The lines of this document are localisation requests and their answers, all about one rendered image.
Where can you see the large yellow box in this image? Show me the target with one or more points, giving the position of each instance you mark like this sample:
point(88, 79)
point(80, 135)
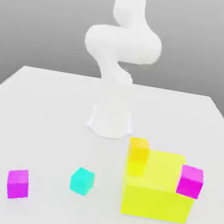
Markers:
point(156, 201)

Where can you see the small orange cube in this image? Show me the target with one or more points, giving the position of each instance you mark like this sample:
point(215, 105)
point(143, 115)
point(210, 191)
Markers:
point(138, 152)

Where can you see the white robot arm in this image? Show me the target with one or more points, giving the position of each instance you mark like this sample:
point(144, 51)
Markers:
point(123, 44)

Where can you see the small cyan cube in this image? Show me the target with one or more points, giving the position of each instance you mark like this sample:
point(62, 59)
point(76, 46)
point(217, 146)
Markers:
point(82, 181)

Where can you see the small magenta cube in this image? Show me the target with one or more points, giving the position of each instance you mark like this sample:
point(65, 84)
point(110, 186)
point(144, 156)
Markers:
point(190, 183)

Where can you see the small purple cube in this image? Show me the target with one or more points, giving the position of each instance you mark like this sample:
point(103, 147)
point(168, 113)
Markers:
point(18, 184)

